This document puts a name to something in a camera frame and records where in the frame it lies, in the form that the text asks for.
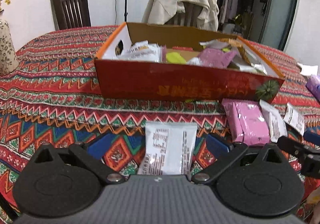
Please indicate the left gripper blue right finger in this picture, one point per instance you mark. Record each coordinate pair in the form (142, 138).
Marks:
(215, 143)

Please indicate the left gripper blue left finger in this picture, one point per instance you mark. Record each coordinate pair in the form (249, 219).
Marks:
(100, 145)

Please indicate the white snack packet back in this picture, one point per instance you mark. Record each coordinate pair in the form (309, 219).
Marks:
(169, 148)

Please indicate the white small snack packet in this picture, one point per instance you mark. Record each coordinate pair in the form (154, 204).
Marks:
(295, 119)

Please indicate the white narrow snack packet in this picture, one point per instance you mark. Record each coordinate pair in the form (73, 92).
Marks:
(276, 124)

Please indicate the colourful patterned tablecloth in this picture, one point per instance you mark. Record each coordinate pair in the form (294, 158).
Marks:
(54, 96)

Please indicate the purple packet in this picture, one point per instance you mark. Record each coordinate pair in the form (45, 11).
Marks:
(313, 85)

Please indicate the white tissue paper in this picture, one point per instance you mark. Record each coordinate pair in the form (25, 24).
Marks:
(308, 70)

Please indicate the pink snack packet in box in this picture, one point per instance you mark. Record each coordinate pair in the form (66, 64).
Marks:
(216, 58)

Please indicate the lime green snack packet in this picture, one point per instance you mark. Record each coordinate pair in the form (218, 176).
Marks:
(175, 58)

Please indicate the orange cardboard snack box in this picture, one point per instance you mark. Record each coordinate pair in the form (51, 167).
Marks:
(122, 79)

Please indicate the floral ceramic vase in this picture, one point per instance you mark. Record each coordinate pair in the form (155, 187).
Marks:
(8, 58)

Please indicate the wooden chair with jacket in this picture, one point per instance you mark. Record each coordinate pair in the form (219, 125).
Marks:
(188, 17)

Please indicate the dark wooden chair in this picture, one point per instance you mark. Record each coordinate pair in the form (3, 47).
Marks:
(71, 14)

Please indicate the beige jacket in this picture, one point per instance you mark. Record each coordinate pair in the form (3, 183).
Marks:
(161, 11)

